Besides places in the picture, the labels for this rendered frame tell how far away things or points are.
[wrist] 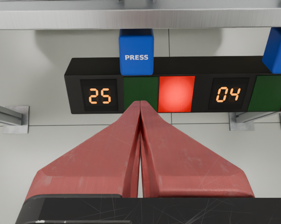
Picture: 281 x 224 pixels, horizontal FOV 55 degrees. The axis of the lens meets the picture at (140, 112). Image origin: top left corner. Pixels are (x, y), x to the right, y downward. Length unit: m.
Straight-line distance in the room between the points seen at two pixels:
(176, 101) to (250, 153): 0.73
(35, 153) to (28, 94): 0.20
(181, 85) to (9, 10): 0.13
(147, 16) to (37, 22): 0.07
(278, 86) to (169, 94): 0.09
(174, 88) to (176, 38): 0.75
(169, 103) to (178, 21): 0.09
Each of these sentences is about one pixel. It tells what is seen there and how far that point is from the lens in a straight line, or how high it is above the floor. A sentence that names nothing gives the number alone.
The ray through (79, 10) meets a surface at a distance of 0.17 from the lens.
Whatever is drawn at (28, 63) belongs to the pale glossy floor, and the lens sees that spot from 1.01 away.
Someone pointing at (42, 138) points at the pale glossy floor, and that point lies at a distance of 0.94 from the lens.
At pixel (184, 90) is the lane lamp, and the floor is 0.66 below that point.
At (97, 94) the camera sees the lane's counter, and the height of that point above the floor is 0.66.
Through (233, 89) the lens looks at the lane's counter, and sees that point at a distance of 0.24.
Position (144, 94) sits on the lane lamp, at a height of 0.66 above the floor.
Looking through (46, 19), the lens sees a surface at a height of 0.73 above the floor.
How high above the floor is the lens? 0.88
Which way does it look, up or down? 81 degrees down
